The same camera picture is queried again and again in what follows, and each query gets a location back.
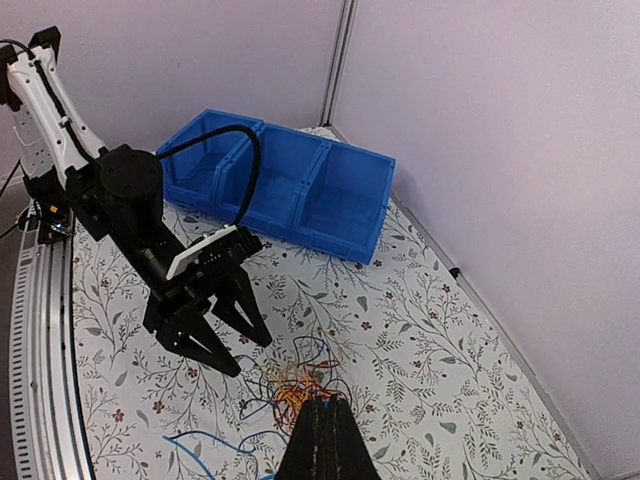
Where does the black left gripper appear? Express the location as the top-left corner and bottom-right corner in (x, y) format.
(119, 224), (272, 377)

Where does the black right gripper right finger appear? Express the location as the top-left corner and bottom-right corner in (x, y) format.
(319, 396), (380, 480)

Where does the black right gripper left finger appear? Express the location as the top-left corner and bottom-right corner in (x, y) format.
(275, 399), (325, 480)

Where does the red cable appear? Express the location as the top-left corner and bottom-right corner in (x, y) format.
(279, 364), (351, 406)

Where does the blue cable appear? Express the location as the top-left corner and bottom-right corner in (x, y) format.
(162, 335), (341, 480)

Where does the yellow cable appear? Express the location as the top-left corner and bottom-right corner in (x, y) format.
(259, 364), (321, 434)

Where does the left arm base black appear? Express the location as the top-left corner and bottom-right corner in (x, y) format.
(23, 168), (73, 245)

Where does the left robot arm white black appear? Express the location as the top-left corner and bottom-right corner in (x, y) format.
(1, 27), (272, 377)

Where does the blue three-compartment plastic bin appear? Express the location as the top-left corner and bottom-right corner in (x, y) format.
(157, 109), (396, 264)

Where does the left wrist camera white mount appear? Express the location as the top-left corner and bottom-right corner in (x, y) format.
(166, 225), (263, 280)

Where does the aluminium front rail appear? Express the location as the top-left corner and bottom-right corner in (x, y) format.
(9, 206), (95, 479)

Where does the left aluminium frame post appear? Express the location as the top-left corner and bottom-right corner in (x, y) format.
(319, 0), (359, 127)

